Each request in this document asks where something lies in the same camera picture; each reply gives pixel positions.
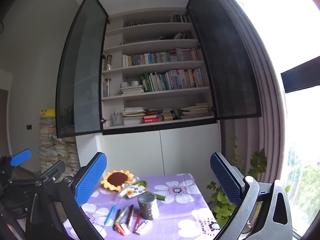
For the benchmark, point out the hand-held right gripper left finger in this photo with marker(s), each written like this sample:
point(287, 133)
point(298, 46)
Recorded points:
point(91, 177)

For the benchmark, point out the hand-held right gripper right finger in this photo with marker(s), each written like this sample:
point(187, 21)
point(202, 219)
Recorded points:
point(225, 180)

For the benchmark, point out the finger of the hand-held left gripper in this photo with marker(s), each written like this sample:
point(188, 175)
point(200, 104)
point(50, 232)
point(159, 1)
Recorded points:
point(53, 170)
point(20, 157)

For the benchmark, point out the blue pen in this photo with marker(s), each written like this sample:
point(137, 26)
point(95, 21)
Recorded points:
point(109, 215)

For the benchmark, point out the green pen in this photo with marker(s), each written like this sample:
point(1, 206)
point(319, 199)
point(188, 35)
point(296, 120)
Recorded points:
point(122, 215)

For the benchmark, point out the black clip pen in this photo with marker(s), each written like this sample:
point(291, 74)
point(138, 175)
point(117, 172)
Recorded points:
point(130, 208)

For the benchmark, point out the red pen clear cap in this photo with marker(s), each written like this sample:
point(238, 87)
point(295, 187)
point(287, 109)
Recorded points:
point(137, 222)

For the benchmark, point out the grey white fabric pen holder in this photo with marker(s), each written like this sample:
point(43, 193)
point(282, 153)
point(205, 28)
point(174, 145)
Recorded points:
point(148, 207)

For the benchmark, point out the tall stack of papers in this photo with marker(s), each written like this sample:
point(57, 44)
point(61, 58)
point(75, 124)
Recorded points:
point(60, 152)

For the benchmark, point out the green leafy plant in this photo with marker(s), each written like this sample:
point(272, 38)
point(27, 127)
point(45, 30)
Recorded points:
point(225, 205)

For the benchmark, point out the crochet sunflower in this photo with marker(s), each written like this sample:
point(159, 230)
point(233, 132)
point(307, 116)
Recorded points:
point(117, 178)

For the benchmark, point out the brown wooden door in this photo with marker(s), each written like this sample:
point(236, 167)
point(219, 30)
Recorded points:
point(3, 120)

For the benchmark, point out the sunflower gift tag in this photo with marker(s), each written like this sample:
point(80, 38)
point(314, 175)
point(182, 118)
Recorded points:
point(137, 190)

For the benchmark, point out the white bookshelf cabinet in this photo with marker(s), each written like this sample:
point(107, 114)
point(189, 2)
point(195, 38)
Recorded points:
point(135, 150)

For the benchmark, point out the orange pen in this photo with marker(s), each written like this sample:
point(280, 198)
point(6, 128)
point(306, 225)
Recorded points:
point(119, 228)

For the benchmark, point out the purple floral tablecloth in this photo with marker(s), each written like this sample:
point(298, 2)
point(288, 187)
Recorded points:
point(180, 217)

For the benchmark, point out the white correction tape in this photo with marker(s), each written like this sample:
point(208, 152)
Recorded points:
point(144, 226)

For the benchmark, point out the stack of worn books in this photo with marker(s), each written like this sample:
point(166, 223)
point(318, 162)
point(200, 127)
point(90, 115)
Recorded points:
point(168, 115)
point(133, 116)
point(195, 111)

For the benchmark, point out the small black object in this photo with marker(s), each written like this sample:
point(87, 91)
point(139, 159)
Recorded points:
point(177, 114)

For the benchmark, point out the thick red book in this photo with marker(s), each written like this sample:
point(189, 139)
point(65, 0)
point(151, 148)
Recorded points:
point(152, 119)

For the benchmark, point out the pink curtain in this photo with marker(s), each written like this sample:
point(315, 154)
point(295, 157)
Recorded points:
point(265, 105)

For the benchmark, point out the stack of white books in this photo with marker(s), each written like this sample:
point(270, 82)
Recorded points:
point(132, 89)

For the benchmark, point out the grey tape roll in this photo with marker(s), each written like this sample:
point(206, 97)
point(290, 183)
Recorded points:
point(135, 83)

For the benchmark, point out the row of colourful books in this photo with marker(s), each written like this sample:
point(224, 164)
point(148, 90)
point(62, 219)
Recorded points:
point(136, 23)
point(180, 18)
point(160, 58)
point(175, 81)

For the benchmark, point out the glass jar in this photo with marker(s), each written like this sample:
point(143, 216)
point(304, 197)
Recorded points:
point(109, 62)

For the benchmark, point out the row of leaning books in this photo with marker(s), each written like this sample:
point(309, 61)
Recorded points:
point(177, 36)

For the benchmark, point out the dark window frame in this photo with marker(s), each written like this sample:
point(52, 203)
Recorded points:
point(300, 76)

